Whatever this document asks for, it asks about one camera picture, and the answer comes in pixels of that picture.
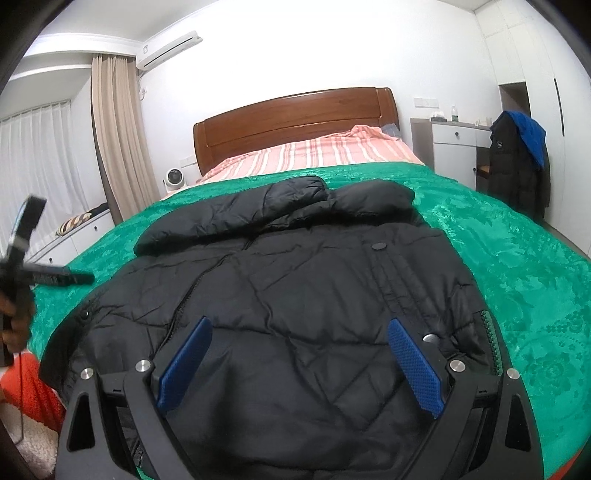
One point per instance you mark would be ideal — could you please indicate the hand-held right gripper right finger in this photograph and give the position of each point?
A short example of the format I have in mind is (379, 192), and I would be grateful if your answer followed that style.
(418, 369)

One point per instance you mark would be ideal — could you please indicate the small clear bottle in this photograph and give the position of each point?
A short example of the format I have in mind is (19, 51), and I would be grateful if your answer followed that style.
(455, 115)

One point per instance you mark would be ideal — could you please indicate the white low cabinet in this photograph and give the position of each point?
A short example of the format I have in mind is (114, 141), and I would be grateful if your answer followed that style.
(78, 244)

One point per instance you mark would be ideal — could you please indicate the wooden bed headboard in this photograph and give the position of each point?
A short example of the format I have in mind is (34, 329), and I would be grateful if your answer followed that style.
(295, 120)

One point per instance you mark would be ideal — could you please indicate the beige curtain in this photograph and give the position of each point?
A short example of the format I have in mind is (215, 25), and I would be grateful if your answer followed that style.
(120, 138)

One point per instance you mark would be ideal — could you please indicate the black cloth on cabinet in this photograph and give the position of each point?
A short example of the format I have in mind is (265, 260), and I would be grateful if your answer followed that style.
(98, 209)

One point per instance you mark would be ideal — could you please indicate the striped cushion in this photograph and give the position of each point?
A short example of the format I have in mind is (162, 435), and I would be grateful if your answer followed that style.
(74, 224)

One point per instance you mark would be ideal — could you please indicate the white wardrobe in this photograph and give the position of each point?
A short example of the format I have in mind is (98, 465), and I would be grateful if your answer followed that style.
(572, 161)

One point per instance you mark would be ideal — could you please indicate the white fluffy cuff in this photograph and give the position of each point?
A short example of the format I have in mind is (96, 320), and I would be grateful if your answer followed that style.
(37, 443)

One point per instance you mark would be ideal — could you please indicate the white desk with drawer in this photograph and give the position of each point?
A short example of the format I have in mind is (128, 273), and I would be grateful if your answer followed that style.
(455, 147)

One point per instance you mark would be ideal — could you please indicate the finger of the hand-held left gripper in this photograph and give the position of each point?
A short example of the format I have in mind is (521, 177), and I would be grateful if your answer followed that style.
(64, 278)
(27, 221)

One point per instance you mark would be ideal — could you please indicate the white air conditioner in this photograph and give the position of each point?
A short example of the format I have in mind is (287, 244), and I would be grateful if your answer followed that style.
(166, 48)

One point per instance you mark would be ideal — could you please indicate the green patterned blanket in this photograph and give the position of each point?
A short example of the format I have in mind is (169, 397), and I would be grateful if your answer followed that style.
(508, 258)

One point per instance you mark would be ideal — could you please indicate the person's left hand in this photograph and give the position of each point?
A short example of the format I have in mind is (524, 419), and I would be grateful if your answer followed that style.
(21, 323)

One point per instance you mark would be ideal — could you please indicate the dark coat on chair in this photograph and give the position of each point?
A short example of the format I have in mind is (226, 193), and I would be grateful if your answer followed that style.
(510, 175)

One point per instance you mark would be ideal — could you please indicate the pink striped bed sheet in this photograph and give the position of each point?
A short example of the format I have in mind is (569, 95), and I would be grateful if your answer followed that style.
(314, 152)

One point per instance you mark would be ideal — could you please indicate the wooden chair seat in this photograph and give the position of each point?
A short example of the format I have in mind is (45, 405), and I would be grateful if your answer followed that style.
(484, 169)

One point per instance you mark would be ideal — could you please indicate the white sheer curtain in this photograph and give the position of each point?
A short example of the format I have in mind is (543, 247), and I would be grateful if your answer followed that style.
(41, 161)

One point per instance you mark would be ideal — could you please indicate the dark tissue box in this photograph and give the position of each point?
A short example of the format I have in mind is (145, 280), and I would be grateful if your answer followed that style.
(438, 117)

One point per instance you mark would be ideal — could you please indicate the black puffer jacket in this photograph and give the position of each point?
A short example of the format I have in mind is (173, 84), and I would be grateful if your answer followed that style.
(300, 300)

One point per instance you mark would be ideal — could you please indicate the orange sweater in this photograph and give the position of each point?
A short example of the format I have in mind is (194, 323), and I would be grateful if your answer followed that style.
(37, 392)

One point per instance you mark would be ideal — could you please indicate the white cup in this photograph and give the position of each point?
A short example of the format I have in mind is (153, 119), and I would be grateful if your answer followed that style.
(486, 121)

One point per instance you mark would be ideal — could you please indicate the blue garment on chair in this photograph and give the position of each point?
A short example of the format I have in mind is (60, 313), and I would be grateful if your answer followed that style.
(531, 134)

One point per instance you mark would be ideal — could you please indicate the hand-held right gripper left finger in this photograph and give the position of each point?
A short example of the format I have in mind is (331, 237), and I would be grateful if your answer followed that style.
(184, 369)

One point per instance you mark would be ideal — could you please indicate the white round fan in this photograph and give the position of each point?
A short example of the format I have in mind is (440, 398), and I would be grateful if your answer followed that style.
(174, 177)

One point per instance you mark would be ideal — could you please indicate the grey pillow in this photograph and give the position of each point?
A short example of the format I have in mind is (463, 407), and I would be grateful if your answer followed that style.
(390, 130)

